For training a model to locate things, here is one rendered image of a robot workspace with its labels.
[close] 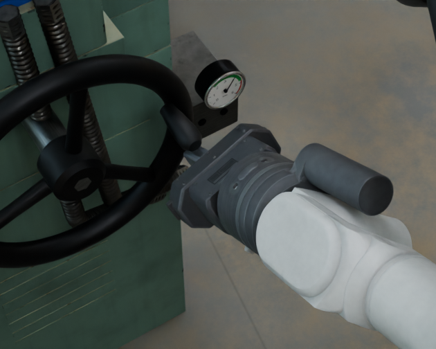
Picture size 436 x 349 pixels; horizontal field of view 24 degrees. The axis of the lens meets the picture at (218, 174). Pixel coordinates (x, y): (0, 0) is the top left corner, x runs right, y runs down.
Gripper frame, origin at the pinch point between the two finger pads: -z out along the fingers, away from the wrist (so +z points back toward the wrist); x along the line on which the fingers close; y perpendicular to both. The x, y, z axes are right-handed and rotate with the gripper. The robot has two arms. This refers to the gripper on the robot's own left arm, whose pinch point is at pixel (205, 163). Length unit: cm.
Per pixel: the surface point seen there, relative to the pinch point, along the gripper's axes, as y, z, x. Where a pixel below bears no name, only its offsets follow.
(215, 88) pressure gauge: -7.1, -24.4, 11.7
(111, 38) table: 12.1, -12.0, 1.9
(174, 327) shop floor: -59, -63, -9
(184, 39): -5.5, -38.9, 15.7
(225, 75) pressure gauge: -5.9, -23.3, 13.5
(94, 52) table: 12.2, -11.7, -0.5
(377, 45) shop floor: -61, -94, 67
